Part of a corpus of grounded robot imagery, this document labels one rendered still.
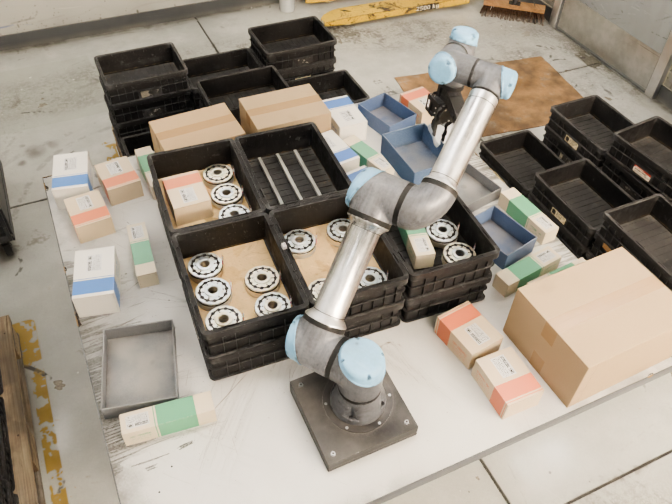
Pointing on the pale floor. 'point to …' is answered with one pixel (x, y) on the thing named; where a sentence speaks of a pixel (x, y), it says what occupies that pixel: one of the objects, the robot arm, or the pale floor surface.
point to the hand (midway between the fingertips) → (440, 144)
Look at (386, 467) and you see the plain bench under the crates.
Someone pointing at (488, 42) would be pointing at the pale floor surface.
